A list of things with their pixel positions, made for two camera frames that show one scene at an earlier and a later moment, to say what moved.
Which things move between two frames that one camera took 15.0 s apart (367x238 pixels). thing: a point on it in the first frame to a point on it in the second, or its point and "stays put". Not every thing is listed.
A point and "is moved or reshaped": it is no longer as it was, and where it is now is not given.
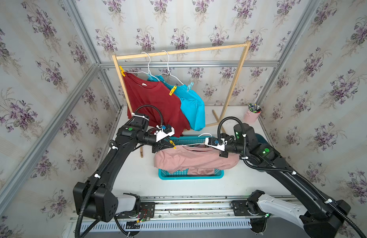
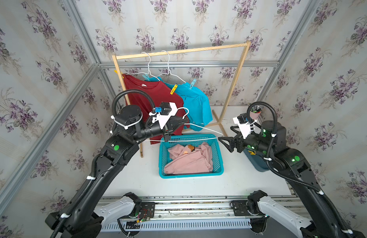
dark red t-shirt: [156, 100] stays put
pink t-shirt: [198, 159] is moved or reshaped
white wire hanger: [201, 134] to [190, 125]
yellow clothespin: [172, 90] stays put
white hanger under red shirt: [149, 73] stays put
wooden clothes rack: [219, 120] stays put
